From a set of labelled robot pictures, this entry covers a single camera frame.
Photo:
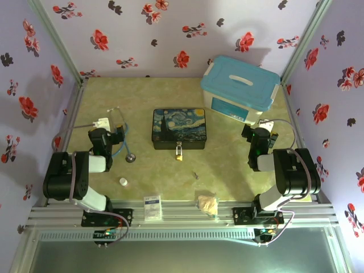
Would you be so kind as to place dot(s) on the starry night tin box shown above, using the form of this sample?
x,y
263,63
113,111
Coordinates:
x,y
179,125

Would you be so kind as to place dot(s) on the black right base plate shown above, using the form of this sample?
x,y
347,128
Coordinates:
x,y
241,216

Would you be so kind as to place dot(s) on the aluminium frame post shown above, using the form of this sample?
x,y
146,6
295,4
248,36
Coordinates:
x,y
305,42
54,37

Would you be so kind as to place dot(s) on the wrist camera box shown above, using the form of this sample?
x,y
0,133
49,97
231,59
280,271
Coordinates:
x,y
266,124
101,123

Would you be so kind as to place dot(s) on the silver and brass padlock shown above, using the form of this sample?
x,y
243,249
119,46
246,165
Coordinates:
x,y
179,157

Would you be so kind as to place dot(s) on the small metal screw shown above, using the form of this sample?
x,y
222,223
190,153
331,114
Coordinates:
x,y
196,175

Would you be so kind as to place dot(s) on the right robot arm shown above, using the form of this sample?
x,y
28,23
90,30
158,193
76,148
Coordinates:
x,y
295,173

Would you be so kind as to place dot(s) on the aluminium table edge rail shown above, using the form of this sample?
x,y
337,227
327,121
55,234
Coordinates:
x,y
182,211

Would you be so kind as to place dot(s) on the white sealed packet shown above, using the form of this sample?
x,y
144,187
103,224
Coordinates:
x,y
153,207

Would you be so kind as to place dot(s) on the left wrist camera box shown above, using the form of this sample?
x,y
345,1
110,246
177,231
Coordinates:
x,y
101,123

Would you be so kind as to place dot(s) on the blue stethoscope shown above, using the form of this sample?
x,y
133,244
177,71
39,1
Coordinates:
x,y
130,158

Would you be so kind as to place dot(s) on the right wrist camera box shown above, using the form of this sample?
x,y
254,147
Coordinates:
x,y
266,124

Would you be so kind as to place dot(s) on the small white bottle cap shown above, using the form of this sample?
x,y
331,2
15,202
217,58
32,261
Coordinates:
x,y
123,181

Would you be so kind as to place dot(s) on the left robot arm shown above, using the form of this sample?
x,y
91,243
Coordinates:
x,y
96,164

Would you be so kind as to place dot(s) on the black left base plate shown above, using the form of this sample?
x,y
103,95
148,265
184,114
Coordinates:
x,y
126,217

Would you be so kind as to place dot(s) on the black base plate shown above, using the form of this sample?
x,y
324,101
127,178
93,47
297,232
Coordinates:
x,y
241,216
126,217

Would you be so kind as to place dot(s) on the white blue-lidded storage box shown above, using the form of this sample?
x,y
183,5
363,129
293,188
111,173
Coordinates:
x,y
239,85

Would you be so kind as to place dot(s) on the aluminium side rail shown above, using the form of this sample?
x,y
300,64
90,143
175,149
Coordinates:
x,y
72,113
293,113

